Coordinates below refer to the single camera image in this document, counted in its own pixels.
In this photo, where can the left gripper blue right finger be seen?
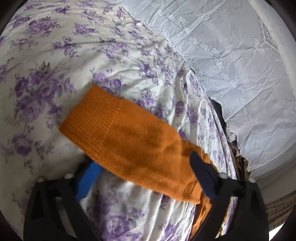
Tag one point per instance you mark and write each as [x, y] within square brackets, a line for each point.
[250, 223]

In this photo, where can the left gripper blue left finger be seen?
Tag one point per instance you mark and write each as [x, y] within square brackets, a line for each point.
[53, 211]

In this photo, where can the orange knit sweater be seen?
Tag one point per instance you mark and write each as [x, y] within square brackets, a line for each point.
[147, 190]

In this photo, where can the grey white cloth bundle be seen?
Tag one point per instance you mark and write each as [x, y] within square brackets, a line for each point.
[231, 136]

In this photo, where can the dark cloth beside bed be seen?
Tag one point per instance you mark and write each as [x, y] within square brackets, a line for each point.
[218, 110]

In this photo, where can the purple floral bed sheet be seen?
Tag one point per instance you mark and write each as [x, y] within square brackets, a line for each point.
[52, 52]

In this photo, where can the white lace curtain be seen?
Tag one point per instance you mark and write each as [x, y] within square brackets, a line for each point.
[244, 56]

